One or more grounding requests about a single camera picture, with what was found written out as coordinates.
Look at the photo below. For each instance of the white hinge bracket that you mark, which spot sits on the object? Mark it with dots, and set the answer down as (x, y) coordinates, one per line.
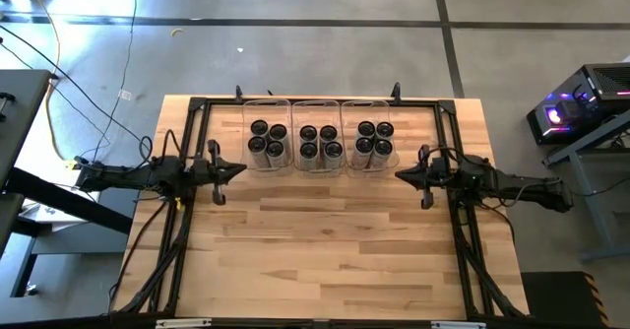
(183, 323)
(458, 325)

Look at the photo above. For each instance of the dark grey desk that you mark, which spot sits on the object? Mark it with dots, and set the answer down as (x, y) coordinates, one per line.
(22, 112)

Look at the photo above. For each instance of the clear plastic bin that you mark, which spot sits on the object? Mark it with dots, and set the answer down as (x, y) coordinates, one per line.
(366, 108)
(266, 110)
(317, 110)

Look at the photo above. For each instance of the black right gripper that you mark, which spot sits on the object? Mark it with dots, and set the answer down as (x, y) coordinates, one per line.
(443, 174)

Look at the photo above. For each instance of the white box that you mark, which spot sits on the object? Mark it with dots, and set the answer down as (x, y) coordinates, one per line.
(54, 214)

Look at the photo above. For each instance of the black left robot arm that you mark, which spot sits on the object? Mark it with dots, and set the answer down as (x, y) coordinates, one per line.
(128, 176)

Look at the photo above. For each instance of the black computer tower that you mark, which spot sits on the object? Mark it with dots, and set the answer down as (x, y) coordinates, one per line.
(566, 112)

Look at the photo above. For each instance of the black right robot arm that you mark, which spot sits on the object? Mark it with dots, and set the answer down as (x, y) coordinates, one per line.
(522, 186)

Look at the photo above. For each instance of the white floor tag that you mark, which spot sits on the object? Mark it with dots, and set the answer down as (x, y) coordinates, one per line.
(124, 94)

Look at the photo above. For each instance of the black table clamp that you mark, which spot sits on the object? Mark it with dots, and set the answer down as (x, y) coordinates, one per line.
(395, 90)
(238, 92)

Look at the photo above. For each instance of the yellow tape scrap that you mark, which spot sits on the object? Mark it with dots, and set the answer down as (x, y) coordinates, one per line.
(177, 32)

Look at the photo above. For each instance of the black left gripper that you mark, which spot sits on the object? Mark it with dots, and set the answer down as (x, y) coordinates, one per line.
(202, 171)

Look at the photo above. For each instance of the grey-legged side table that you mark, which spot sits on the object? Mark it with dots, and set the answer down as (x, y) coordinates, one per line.
(590, 196)

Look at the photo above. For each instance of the black box hazard stripes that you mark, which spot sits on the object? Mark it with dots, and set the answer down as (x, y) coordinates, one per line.
(556, 299)

